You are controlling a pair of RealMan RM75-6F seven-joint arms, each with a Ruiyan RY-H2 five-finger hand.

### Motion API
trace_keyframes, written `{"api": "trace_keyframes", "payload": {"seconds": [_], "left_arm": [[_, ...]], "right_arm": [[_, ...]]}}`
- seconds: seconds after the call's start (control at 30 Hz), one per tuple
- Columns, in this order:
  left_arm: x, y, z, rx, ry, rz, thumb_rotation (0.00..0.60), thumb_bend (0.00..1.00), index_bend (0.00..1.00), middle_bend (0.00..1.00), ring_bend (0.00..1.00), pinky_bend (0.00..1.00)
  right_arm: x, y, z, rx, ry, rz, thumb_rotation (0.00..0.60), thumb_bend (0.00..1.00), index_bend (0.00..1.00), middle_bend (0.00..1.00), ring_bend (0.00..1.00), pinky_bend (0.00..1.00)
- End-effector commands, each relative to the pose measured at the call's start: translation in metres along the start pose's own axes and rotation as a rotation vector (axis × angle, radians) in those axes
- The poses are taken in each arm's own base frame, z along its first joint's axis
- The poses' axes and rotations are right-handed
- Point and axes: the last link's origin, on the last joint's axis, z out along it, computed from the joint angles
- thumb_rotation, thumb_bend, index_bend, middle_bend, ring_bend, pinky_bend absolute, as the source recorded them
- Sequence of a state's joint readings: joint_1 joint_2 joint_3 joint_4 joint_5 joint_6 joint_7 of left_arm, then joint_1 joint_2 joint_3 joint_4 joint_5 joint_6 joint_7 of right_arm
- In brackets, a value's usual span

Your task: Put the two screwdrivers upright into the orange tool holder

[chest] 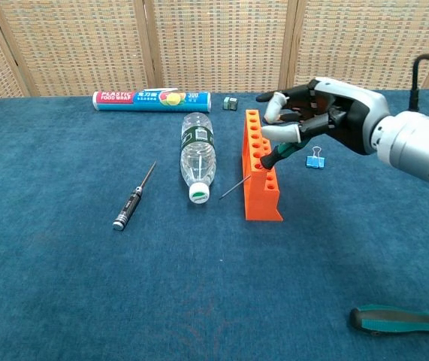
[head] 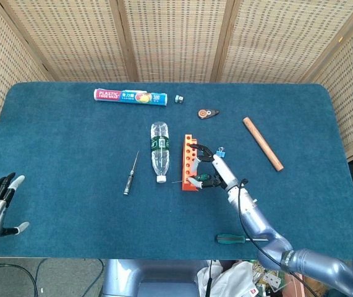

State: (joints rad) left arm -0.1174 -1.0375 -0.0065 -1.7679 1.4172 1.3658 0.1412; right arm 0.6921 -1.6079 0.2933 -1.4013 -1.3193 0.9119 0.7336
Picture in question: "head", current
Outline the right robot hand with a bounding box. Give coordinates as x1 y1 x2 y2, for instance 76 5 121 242
188 142 247 191

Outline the small green-handled screwdriver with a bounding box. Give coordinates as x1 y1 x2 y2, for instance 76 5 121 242
172 173 215 184

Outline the large green-handled screwdriver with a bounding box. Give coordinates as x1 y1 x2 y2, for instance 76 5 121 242
215 234 270 245

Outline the orange screwdriver holder block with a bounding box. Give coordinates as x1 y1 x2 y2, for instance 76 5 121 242
181 134 200 192

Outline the wooden rod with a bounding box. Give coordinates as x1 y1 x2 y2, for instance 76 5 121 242
242 116 284 172

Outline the orange black correction tape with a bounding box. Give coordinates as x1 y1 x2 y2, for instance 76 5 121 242
198 108 221 120

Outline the clear plastic water bottle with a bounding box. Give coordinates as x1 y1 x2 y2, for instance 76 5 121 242
150 122 171 184

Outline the blue carpet table cover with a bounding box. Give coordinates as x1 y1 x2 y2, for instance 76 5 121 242
0 82 353 260

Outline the black precision screwdriver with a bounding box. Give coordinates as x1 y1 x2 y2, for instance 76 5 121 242
122 150 140 196

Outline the white cloth bag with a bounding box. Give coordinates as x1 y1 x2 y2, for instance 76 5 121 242
197 259 259 297

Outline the pile of circuit boards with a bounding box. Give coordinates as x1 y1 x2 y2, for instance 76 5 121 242
252 259 288 293

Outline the plastic food wrap box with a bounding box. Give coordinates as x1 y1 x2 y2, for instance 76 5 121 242
93 88 168 108

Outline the blue-grey robot torso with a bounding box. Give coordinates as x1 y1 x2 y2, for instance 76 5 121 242
101 259 210 297

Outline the salmon pink box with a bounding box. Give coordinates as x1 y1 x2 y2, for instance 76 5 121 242
283 272 304 297

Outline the woven folding screen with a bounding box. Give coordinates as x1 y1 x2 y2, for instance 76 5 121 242
0 0 353 162

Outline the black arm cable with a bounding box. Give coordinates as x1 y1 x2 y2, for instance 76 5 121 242
237 178 322 297

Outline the thin black floor cable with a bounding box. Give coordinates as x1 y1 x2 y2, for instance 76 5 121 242
0 261 40 297

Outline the black hanging cable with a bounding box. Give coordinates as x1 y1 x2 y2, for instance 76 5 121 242
206 259 215 297

